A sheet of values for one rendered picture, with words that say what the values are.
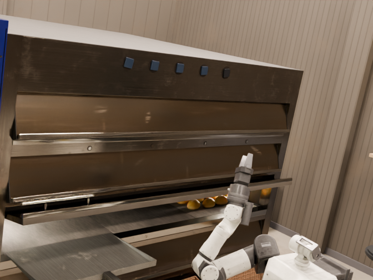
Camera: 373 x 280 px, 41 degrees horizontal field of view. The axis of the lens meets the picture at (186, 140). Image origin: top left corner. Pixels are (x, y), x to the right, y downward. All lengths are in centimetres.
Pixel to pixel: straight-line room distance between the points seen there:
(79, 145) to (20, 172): 27
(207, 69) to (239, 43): 422
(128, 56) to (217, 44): 486
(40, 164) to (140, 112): 53
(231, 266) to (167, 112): 82
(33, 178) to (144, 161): 59
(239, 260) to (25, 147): 99
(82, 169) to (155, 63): 58
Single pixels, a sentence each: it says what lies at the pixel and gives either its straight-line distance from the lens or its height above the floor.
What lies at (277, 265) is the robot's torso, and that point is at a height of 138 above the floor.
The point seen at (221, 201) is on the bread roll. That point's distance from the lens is 325.
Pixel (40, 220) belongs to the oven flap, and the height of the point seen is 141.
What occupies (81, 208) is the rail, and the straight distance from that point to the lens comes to 215.
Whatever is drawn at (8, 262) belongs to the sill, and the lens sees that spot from 227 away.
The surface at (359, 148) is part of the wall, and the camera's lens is 582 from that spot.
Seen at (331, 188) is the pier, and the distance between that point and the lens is 588.
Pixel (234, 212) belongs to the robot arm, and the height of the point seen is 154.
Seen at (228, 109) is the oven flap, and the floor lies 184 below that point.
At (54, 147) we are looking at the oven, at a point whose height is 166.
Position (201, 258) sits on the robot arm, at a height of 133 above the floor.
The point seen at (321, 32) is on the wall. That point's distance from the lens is 613.
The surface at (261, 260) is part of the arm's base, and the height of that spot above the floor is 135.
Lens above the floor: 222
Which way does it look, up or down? 12 degrees down
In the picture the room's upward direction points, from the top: 10 degrees clockwise
